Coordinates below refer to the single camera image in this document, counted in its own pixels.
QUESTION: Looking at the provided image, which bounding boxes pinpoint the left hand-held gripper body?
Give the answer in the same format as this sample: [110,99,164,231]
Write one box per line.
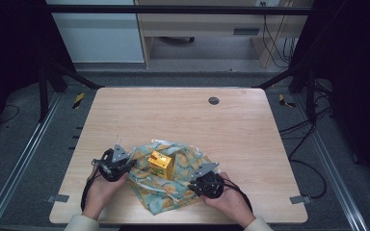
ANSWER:
[91,142,133,183]

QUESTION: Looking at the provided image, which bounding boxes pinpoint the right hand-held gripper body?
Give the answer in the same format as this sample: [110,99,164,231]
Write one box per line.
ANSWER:
[189,161,225,199]

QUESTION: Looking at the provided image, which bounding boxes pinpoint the yellow carton box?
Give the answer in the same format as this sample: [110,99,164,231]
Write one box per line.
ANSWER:
[147,149,175,180]

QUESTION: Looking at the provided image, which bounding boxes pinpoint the orange print teal bag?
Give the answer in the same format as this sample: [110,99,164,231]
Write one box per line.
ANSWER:
[126,139,222,216]

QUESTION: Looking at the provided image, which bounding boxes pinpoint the person's right hand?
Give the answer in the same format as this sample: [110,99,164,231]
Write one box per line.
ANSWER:
[201,171,257,229]

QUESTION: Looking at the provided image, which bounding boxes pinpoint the person's left hand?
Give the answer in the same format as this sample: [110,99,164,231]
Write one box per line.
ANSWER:
[82,167,130,220]

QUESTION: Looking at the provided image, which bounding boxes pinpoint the yellow black striped floor marker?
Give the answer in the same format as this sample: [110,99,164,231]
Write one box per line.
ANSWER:
[277,93,297,109]
[72,92,86,110]

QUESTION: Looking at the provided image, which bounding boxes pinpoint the white cabinet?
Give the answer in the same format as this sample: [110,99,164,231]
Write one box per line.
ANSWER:
[46,0,145,64]

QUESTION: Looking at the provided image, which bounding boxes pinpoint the black curtain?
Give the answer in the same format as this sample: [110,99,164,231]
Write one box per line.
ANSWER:
[0,0,78,145]
[290,0,370,196]

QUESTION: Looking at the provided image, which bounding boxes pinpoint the right hand-held gripper cable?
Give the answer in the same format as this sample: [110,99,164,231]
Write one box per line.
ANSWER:
[222,177,254,214]

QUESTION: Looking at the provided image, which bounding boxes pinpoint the hand-held gripper cable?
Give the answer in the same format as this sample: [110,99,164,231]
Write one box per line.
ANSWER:
[80,172,100,212]
[222,177,254,214]

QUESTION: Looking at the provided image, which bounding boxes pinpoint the left hand-held gripper cable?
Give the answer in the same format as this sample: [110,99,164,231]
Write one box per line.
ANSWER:
[80,172,100,212]

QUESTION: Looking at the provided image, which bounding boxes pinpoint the grey metal table bracket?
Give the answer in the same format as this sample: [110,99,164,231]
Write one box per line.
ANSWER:
[289,194,312,205]
[45,193,70,204]

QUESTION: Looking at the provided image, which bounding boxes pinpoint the aluminium floor rail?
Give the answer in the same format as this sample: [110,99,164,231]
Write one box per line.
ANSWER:
[293,94,369,231]
[0,92,62,231]

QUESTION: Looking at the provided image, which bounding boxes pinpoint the black metal frame stand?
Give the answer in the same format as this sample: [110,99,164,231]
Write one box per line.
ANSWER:
[38,61,102,123]
[253,62,319,124]

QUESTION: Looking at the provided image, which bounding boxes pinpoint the black floor cables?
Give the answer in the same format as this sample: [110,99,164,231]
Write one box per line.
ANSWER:
[278,80,335,200]

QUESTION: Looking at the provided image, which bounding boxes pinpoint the thin black floor cable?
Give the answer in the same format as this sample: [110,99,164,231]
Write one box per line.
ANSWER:
[0,104,21,125]

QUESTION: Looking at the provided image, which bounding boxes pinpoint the black hanging cables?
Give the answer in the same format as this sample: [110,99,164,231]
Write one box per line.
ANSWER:
[259,1,298,69]

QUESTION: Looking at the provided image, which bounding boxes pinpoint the black horizontal frame bar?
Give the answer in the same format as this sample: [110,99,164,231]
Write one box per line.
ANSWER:
[46,4,316,16]

